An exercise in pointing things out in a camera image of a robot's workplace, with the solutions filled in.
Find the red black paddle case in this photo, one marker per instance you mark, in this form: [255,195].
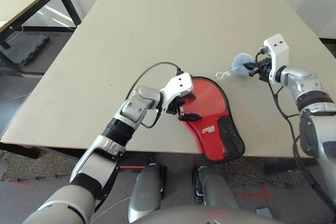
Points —
[207,140]

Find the dark grey foam mat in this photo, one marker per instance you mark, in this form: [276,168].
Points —
[26,48]

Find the silver robot leg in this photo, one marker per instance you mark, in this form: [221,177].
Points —
[218,190]
[145,190]

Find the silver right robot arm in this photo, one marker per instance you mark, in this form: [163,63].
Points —
[304,82]

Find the silver right robot leg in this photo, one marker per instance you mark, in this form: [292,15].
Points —
[218,190]

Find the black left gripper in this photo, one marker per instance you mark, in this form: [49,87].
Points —
[176,106]

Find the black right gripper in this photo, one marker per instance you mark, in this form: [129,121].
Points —
[264,69]

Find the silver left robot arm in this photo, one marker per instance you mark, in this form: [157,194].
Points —
[139,103]

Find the grey flat plate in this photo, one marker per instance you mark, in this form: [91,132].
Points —
[264,213]

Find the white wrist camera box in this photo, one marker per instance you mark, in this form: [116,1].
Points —
[178,83]
[278,48]

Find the silver left robot leg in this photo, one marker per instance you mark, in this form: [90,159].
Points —
[145,190]

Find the long black table support beam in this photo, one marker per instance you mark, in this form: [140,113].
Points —
[39,150]

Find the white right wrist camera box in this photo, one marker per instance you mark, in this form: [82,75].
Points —
[278,48]

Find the grey robot torso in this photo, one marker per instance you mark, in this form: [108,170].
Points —
[197,216]

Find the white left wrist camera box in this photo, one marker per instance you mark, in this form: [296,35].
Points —
[178,83]

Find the short black table support beam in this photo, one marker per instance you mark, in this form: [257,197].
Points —
[288,166]

